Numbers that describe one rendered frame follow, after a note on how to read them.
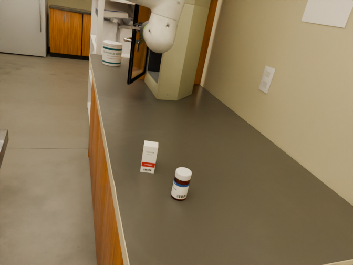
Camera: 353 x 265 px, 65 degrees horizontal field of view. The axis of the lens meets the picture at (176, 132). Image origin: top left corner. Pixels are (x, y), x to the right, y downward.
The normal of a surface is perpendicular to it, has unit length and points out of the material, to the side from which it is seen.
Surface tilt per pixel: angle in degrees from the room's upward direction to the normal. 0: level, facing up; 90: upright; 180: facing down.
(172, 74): 90
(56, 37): 90
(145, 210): 0
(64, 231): 0
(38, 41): 90
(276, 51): 90
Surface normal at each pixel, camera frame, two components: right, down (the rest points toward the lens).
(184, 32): 0.30, 0.44
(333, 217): 0.17, -0.90
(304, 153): -0.94, -0.02
